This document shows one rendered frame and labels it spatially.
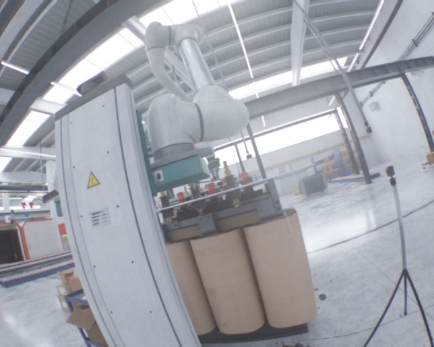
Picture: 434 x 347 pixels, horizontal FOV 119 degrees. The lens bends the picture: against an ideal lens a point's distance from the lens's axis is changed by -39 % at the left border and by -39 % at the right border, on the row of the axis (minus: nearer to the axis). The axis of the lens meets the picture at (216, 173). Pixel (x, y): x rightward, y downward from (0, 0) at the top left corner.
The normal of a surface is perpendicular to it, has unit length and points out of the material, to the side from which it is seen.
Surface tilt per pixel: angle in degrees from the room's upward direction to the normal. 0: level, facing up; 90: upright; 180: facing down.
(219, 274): 90
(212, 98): 74
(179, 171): 90
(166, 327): 90
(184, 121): 94
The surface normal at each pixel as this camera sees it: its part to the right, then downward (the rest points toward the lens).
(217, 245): -0.29, -0.06
